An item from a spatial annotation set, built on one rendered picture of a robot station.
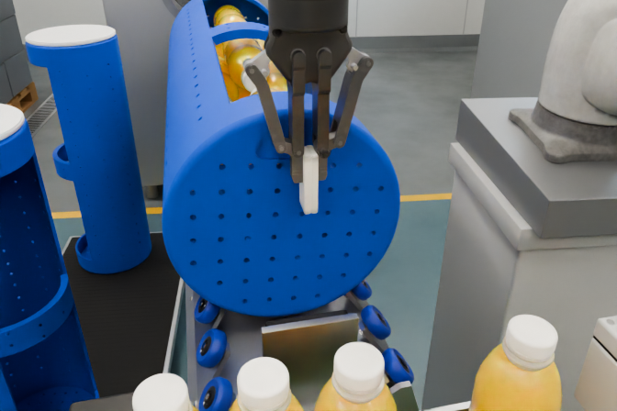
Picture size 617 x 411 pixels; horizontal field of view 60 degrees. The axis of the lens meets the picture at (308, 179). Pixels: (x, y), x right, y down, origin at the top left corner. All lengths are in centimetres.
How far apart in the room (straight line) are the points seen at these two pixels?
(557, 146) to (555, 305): 27
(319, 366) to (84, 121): 147
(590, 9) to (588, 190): 26
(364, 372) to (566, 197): 48
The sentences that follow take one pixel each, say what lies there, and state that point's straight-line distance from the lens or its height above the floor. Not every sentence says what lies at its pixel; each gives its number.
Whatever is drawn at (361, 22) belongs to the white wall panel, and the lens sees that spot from 578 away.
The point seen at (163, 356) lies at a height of 15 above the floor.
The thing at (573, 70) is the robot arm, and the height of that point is 120.
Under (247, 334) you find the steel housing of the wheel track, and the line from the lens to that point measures 73.
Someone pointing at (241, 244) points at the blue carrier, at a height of 107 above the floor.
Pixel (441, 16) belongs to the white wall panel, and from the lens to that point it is 599.
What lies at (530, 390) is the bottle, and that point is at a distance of 50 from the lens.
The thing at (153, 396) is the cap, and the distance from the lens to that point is 43.
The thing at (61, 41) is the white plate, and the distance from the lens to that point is 188.
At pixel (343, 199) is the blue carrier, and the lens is 63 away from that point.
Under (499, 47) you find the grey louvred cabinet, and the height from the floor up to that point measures 65.
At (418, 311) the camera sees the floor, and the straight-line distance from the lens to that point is 220.
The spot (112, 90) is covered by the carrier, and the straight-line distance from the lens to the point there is 194.
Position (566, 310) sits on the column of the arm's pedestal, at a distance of 101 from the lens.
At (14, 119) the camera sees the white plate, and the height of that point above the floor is 104.
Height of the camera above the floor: 143
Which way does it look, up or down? 28 degrees down
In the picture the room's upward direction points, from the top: straight up
